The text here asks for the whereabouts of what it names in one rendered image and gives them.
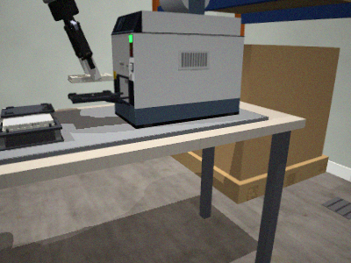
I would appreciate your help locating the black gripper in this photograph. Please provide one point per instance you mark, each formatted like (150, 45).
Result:
(66, 9)

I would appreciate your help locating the white cylinder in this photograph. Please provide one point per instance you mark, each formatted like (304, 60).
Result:
(181, 6)

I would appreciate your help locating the grey base plate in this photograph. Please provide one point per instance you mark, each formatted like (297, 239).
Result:
(95, 128)

